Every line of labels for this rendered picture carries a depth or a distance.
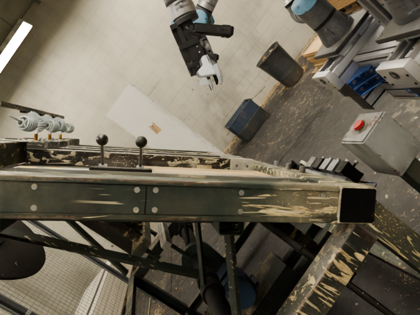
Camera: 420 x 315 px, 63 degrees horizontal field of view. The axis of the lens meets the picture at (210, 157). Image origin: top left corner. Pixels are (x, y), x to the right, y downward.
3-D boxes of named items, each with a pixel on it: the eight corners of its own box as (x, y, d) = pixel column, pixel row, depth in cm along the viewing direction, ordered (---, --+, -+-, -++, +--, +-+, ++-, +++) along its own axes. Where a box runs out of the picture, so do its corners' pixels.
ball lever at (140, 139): (145, 174, 114) (147, 140, 106) (134, 174, 113) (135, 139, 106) (145, 168, 117) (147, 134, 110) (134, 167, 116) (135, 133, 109)
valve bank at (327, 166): (395, 184, 131) (352, 147, 126) (375, 214, 130) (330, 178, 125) (327, 170, 179) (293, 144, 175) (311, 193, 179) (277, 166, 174)
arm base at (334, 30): (342, 22, 152) (326, 7, 151) (360, 14, 138) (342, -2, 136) (320, 50, 154) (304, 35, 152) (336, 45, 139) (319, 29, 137)
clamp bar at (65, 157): (254, 174, 173) (257, 126, 172) (-3, 162, 150) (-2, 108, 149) (248, 171, 183) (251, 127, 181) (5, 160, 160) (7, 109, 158)
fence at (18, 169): (300, 189, 123) (300, 179, 123) (12, 180, 105) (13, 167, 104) (294, 187, 128) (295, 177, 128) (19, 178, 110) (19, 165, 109)
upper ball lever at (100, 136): (108, 173, 111) (107, 137, 104) (95, 172, 111) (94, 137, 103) (109, 166, 114) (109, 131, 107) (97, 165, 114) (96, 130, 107)
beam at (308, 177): (375, 224, 101) (378, 187, 100) (338, 224, 99) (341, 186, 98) (217, 164, 317) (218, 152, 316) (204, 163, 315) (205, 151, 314)
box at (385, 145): (425, 146, 103) (384, 110, 100) (404, 178, 102) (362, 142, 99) (397, 145, 115) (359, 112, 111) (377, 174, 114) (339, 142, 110)
